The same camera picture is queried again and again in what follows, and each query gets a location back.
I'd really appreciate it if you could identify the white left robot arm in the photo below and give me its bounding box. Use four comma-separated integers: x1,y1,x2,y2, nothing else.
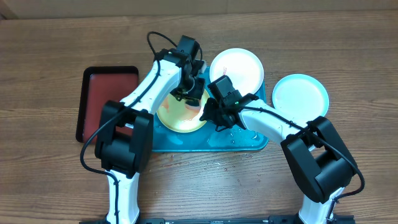
95,35,205,223

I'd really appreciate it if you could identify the teal plastic tray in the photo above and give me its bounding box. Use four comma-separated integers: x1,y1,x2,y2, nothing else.
150,67,270,153

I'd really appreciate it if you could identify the light blue plate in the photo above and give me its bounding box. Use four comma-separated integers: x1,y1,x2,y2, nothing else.
272,74,330,121

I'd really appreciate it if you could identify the yellow plate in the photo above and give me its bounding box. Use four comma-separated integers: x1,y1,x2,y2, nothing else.
156,90,210,133

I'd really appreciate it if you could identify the white plate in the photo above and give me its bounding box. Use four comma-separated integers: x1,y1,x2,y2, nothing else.
209,48,264,96

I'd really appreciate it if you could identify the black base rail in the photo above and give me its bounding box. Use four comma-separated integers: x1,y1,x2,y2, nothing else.
79,215,356,224

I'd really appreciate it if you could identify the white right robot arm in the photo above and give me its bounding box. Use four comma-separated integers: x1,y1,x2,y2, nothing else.
201,75,359,223

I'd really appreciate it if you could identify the cardboard backdrop wall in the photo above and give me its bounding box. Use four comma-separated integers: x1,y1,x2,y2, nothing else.
1,0,397,19

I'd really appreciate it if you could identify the black tray with red liner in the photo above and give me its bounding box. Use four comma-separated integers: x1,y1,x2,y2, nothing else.
75,66,139,143

